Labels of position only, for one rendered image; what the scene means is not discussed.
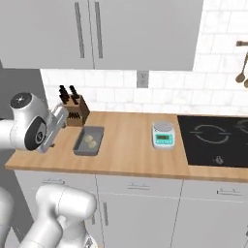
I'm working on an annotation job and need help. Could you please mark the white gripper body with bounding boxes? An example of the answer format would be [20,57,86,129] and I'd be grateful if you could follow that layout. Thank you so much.
[41,104,70,154]

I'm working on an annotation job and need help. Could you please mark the grey container with garlics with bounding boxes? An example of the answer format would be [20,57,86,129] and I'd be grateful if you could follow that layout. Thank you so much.
[73,125,106,157]

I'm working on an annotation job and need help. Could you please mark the wooden knife block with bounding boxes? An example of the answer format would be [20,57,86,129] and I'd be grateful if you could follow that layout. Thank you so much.
[62,95,91,128]

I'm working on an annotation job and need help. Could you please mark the grey drawer front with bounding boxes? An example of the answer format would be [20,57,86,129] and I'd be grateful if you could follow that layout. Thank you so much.
[180,179,248,203]
[95,173,185,197]
[14,170,98,194]

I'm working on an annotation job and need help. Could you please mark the grey upper cupboard door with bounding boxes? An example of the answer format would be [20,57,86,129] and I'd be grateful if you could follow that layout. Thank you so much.
[88,0,205,73]
[0,0,95,70]

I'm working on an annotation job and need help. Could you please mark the grey cupboard door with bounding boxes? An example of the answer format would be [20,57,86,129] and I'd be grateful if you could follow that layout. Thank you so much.
[170,196,248,248]
[0,0,95,70]
[88,0,205,73]
[20,187,105,248]
[97,192,182,248]

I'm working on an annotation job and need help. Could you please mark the white kitchen scale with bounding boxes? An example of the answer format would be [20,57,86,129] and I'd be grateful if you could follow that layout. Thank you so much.
[151,121,176,150]

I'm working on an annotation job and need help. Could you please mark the grey lower cupboard door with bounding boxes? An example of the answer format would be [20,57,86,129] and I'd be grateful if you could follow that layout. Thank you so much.
[97,192,182,248]
[20,187,105,248]
[170,196,248,248]

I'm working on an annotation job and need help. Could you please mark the black hob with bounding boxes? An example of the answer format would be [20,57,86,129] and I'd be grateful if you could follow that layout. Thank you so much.
[176,114,248,170]

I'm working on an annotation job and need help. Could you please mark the black knife handle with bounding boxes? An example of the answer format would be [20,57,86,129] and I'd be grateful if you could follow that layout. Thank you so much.
[58,84,71,106]
[69,84,80,105]

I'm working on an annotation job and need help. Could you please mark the grey drawer handle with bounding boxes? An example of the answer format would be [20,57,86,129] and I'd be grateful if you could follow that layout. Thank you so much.
[126,182,151,191]
[216,188,243,197]
[41,177,66,186]

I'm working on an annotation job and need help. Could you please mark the grey upper cupboard handle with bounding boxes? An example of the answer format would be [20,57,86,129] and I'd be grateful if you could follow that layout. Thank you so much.
[93,1,105,59]
[74,2,86,59]

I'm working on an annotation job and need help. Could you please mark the grey wall outlet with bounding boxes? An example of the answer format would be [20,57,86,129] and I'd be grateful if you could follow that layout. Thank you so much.
[136,70,150,89]

